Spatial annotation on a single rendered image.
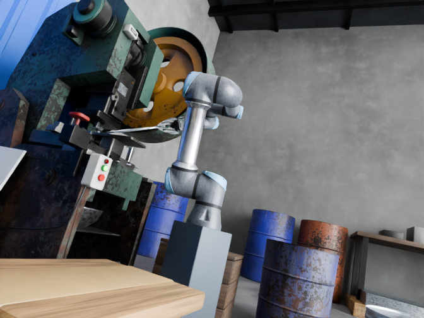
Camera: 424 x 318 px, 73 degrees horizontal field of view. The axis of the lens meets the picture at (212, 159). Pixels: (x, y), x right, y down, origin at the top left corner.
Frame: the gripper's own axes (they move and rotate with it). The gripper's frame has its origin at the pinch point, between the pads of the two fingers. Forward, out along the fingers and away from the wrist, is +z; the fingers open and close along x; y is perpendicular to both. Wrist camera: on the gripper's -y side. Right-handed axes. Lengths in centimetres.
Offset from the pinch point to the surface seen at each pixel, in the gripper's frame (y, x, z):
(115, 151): -6.4, 10.0, 22.5
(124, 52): -3.1, -40.8, 11.2
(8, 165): -10, 11, 68
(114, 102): -9.4, -16.0, 18.5
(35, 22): -117, -109, 41
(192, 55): -22, -50, -41
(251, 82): -244, -107, -296
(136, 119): -43.6, -12.8, -3.8
